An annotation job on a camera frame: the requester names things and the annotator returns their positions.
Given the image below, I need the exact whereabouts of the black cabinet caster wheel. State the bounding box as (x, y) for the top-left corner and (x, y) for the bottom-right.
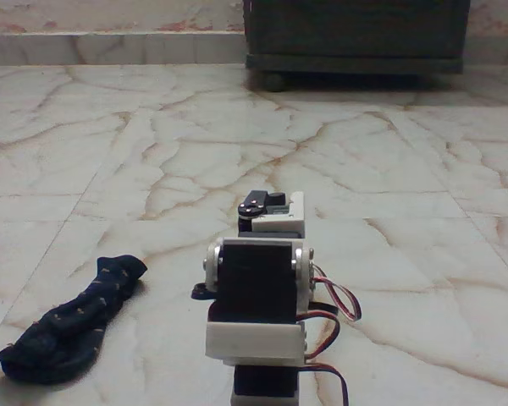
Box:
(260, 72), (286, 94)

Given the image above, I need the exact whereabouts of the dark wooden cabinet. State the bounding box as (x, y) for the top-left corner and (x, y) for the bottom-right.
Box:
(241, 0), (471, 77)

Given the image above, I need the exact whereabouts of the red black base servo cable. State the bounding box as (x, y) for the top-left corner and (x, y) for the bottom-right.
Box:
(296, 315), (351, 406)

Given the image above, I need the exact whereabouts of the dark navy patterned sock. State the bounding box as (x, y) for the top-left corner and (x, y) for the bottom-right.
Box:
(0, 254), (149, 386)

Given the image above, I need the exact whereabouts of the red white black servo cable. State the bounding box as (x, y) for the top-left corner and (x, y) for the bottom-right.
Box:
(309, 261), (363, 323)

